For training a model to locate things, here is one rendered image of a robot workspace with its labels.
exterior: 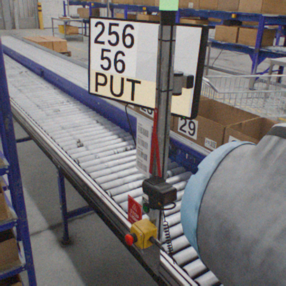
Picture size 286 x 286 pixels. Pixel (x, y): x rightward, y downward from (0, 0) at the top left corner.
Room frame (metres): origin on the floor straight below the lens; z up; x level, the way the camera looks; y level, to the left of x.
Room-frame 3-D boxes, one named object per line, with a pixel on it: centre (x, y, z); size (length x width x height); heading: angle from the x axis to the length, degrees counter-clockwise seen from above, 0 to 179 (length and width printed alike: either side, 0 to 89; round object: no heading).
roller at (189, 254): (1.05, -0.33, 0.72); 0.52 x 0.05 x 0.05; 125
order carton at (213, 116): (1.73, -0.41, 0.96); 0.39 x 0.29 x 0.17; 34
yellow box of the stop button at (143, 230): (0.90, -0.03, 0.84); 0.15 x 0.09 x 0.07; 35
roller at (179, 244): (1.10, -0.29, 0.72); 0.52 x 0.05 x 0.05; 125
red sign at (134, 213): (1.00, 0.00, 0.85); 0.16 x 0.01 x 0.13; 35
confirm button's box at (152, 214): (0.94, -0.03, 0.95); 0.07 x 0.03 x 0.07; 35
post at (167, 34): (0.96, -0.05, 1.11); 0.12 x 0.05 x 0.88; 35
